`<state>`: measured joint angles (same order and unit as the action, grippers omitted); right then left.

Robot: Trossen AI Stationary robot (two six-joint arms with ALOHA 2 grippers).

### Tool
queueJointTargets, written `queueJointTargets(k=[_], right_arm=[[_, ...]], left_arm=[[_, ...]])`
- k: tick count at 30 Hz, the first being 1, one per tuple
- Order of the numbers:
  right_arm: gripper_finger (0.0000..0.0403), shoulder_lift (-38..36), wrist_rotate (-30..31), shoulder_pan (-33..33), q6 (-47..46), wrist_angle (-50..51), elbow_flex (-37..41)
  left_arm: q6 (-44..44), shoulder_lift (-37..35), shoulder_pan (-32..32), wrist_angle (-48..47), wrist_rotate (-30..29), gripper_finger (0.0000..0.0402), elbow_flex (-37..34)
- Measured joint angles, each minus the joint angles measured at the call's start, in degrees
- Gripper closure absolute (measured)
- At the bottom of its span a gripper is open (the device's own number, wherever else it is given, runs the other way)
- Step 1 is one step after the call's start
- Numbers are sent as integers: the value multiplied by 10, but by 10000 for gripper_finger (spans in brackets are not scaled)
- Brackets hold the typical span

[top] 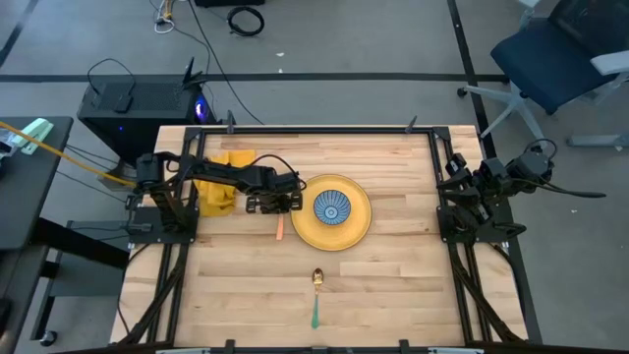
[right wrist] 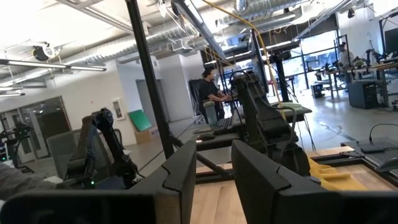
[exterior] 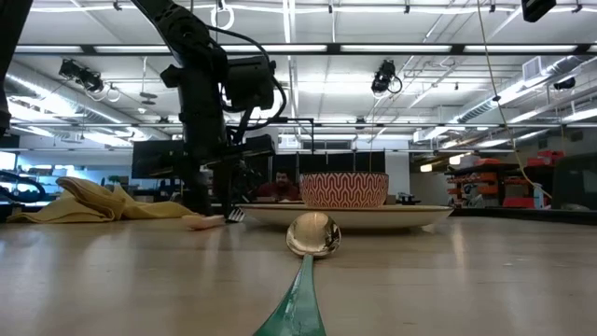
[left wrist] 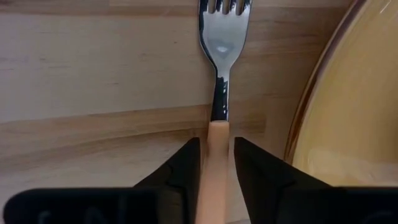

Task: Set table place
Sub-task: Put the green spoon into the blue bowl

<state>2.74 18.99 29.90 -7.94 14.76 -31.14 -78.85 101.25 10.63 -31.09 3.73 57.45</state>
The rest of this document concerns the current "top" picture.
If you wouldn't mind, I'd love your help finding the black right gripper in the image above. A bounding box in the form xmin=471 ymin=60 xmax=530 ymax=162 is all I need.
xmin=435 ymin=152 xmax=510 ymax=225

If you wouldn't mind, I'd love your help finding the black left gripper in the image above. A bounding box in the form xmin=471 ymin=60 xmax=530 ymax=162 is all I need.
xmin=245 ymin=169 xmax=304 ymax=215

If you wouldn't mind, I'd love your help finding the yellow round plate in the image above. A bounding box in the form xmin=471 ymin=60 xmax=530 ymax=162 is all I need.
xmin=290 ymin=173 xmax=373 ymax=253

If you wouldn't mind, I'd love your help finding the blue patterned bowl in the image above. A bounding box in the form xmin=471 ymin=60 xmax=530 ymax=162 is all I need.
xmin=313 ymin=189 xmax=353 ymax=227

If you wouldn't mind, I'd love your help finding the gold spoon green handle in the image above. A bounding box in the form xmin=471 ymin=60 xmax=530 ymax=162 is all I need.
xmin=311 ymin=267 xmax=325 ymax=330

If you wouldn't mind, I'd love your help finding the yellow cloth napkin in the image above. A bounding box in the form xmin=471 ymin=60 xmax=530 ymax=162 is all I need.
xmin=194 ymin=149 xmax=257 ymax=218

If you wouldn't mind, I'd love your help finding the grey furniture foot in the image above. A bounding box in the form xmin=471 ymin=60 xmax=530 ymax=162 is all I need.
xmin=565 ymin=132 xmax=629 ymax=150

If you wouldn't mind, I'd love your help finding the blue office chair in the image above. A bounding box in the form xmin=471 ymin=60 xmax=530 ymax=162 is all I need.
xmin=456 ymin=0 xmax=629 ymax=148

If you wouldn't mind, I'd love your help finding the black computer tower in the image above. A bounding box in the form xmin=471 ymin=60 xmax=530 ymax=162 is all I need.
xmin=77 ymin=57 xmax=217 ymax=168

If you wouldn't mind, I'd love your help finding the black desk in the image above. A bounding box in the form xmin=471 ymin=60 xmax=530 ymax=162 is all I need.
xmin=0 ymin=116 xmax=130 ymax=348

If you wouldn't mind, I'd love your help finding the mint green stapler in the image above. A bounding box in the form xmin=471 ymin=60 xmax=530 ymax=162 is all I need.
xmin=12 ymin=117 xmax=54 ymax=156

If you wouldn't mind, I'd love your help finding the black aluminium table frame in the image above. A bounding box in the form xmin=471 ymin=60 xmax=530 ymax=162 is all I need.
xmin=117 ymin=115 xmax=530 ymax=354

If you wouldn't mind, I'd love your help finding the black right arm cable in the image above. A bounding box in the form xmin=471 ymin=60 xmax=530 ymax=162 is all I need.
xmin=510 ymin=176 xmax=607 ymax=200

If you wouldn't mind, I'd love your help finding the long black floor cable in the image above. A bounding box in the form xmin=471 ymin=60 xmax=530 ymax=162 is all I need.
xmin=188 ymin=0 xmax=265 ymax=126

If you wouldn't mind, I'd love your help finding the coiled black cable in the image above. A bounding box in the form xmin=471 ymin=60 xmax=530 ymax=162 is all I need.
xmin=226 ymin=5 xmax=266 ymax=37

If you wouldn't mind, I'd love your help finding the white floor cable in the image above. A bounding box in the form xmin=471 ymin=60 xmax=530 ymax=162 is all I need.
xmin=153 ymin=0 xmax=177 ymax=35

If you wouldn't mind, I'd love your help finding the yellow cable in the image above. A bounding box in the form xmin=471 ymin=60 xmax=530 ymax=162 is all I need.
xmin=0 ymin=121 xmax=137 ymax=189

